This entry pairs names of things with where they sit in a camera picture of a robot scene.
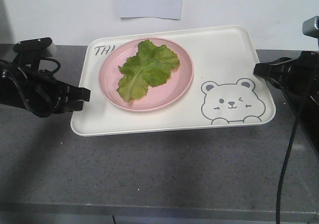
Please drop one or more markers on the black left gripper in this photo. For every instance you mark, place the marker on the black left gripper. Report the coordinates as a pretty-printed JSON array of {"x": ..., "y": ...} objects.
[{"x": 37, "y": 91}]

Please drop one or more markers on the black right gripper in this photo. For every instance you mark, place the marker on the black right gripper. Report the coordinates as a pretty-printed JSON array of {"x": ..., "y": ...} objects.
[{"x": 293, "y": 74}]

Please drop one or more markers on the cream bear serving tray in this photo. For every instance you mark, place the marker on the cream bear serving tray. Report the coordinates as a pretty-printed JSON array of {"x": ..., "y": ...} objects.
[{"x": 214, "y": 85}]

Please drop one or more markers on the green lettuce leaf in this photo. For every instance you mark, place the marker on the green lettuce leaf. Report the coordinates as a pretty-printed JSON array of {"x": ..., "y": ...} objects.
[{"x": 150, "y": 67}]

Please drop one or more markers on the pink round plate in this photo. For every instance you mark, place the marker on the pink round plate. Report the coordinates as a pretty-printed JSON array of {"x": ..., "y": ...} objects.
[{"x": 157, "y": 97}]

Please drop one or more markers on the white paper sheet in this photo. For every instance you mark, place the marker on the white paper sheet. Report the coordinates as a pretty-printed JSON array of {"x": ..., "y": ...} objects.
[{"x": 166, "y": 9}]

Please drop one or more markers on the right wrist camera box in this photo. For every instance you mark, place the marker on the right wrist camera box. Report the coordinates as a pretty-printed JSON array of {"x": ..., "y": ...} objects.
[{"x": 310, "y": 27}]

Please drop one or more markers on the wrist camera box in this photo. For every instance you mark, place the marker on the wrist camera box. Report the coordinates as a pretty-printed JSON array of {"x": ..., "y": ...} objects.
[
  {"x": 30, "y": 52},
  {"x": 310, "y": 27}
]

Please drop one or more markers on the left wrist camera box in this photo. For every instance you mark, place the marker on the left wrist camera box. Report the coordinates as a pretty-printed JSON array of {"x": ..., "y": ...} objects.
[{"x": 30, "y": 52}]

